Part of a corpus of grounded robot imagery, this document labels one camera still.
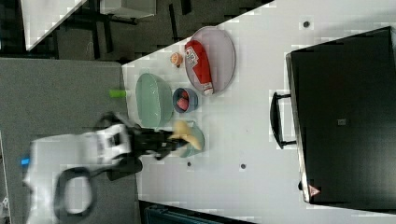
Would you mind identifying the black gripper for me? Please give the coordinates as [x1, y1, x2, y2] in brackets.
[127, 126, 188, 161]

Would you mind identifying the peeled toy banana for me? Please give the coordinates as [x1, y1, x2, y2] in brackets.
[170, 120, 203, 150]

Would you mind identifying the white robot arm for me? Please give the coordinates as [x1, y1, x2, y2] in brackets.
[23, 121, 202, 224]

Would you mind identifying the green mug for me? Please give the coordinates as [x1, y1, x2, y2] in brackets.
[169, 120, 205, 158]

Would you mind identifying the toy strawberry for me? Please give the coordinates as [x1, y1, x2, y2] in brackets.
[177, 99, 189, 111]
[181, 91, 189, 99]

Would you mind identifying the small blue bowl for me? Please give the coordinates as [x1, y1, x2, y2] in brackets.
[173, 88, 198, 113]

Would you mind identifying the green colander bowl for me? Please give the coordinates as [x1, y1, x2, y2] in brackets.
[135, 73, 173, 128]

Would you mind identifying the green marker object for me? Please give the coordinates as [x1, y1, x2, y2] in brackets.
[109, 90, 127, 98]

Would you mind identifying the toy orange half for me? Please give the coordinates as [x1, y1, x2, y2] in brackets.
[170, 52, 183, 67]

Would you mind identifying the red ketchup bottle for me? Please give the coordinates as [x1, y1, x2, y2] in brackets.
[185, 40, 214, 95]

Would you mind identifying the grey round plate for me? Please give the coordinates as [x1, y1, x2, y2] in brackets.
[191, 26, 235, 95]

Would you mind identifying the black toaster oven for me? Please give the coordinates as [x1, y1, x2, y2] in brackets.
[285, 26, 396, 214]

